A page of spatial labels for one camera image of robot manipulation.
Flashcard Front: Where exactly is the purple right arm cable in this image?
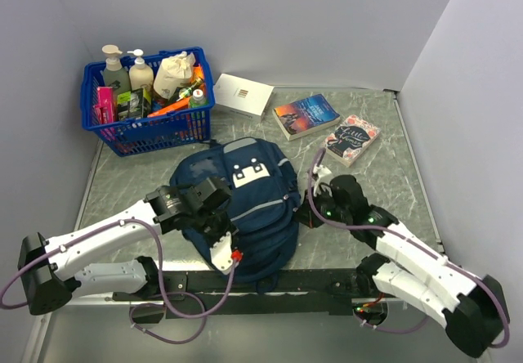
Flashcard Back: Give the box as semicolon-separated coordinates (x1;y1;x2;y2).
306;147;510;348

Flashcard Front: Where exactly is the white paperback book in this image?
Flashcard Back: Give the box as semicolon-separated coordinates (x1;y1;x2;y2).
213;74;275;123

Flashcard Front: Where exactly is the Jane Eyre blue book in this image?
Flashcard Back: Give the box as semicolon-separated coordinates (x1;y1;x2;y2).
272;94;341;141

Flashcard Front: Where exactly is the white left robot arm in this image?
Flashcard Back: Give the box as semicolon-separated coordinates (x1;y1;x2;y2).
18;177;240;316

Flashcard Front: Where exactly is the grey-green pump bottle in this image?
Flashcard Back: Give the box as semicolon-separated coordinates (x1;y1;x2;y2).
102;44;131;96

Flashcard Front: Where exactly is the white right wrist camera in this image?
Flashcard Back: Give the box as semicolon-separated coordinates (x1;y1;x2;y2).
312;164;333;196

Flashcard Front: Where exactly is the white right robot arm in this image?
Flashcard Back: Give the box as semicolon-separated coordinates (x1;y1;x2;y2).
297;167;510;358

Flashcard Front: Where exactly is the green black box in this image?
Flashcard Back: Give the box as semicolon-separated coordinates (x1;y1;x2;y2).
116;88;152;121

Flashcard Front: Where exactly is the blue plastic basket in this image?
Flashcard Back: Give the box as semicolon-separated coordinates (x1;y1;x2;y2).
80;47;215;157

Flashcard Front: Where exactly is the green bottle white cap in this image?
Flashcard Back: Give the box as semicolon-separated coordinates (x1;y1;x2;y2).
189;89;208;108

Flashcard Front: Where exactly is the pink box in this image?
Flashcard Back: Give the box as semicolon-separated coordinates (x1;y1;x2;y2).
93;87;116;124

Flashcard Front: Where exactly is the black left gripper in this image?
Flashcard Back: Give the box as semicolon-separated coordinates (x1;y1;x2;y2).
191;207;239;252

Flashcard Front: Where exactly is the cream pump bottle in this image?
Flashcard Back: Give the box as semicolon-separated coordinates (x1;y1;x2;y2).
128;49;154;93

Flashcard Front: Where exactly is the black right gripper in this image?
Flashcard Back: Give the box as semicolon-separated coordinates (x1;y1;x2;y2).
292;185;351;229

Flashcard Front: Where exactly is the beige paper bag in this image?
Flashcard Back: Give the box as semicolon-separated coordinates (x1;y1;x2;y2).
153;51;195;99

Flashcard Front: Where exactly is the navy blue student backpack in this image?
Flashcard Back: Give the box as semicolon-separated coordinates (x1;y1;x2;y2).
169;137;301;294

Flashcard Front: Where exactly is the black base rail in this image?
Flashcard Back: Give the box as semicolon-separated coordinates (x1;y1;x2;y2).
112;267;405;325

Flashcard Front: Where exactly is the Little Women floral book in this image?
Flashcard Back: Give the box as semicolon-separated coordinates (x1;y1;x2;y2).
323;114;381;167

